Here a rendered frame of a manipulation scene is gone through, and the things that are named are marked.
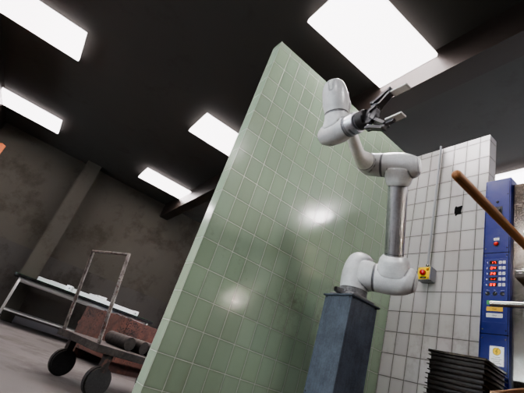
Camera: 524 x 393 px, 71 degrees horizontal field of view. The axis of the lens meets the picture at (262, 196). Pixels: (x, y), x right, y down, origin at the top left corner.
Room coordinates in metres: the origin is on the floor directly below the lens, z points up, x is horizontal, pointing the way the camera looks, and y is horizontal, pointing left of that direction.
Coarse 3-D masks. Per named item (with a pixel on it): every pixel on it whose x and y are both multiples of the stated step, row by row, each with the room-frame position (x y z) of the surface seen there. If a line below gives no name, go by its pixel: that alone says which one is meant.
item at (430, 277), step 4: (420, 268) 2.43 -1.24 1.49; (424, 268) 2.40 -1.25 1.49; (432, 268) 2.37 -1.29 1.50; (428, 272) 2.37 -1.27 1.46; (432, 272) 2.37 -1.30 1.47; (420, 276) 2.42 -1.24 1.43; (424, 276) 2.40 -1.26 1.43; (428, 276) 2.37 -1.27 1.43; (432, 276) 2.38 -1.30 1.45; (420, 280) 2.43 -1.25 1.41; (424, 280) 2.41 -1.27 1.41; (428, 280) 2.38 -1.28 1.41; (432, 280) 2.38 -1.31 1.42
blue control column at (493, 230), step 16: (496, 192) 2.04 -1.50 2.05; (512, 192) 1.97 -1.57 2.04; (512, 208) 1.97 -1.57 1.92; (496, 224) 2.04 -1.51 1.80; (512, 224) 1.98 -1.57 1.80; (496, 240) 2.03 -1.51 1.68; (512, 240) 1.98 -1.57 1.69; (496, 256) 2.03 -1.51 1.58; (480, 304) 2.10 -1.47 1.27; (480, 320) 2.10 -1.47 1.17; (480, 336) 2.09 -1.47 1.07; (496, 336) 2.02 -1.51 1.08; (480, 352) 2.09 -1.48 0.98
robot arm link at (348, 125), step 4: (352, 112) 1.15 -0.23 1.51; (344, 116) 1.18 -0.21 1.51; (348, 116) 1.16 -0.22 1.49; (352, 116) 1.15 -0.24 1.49; (344, 120) 1.17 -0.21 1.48; (348, 120) 1.16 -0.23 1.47; (352, 120) 1.15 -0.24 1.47; (344, 124) 1.18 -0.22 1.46; (348, 124) 1.16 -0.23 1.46; (352, 124) 1.15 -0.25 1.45; (344, 128) 1.19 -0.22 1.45; (348, 128) 1.18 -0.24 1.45; (352, 128) 1.16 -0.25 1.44; (356, 128) 1.16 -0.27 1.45; (344, 132) 1.20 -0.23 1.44; (348, 132) 1.19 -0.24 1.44; (352, 132) 1.18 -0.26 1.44; (356, 132) 1.18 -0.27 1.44; (360, 132) 1.18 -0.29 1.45
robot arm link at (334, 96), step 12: (324, 84) 1.22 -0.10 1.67; (336, 84) 1.18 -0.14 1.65; (324, 96) 1.22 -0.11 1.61; (336, 96) 1.19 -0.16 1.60; (348, 96) 1.21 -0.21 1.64; (324, 108) 1.24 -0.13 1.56; (336, 108) 1.20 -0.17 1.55; (348, 108) 1.22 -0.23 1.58; (360, 144) 1.47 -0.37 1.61; (360, 156) 1.52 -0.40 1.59; (372, 156) 1.59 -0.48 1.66; (360, 168) 1.65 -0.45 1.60
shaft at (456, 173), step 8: (456, 176) 0.88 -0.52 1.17; (464, 176) 0.88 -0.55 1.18; (464, 184) 0.90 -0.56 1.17; (472, 184) 0.91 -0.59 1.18; (472, 192) 0.93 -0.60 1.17; (480, 192) 0.94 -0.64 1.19; (480, 200) 0.95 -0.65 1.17; (488, 200) 0.96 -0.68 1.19; (488, 208) 0.98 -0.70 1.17; (496, 208) 0.99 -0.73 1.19; (496, 216) 1.01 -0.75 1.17; (504, 224) 1.04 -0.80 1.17; (512, 232) 1.07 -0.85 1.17; (520, 240) 1.11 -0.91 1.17
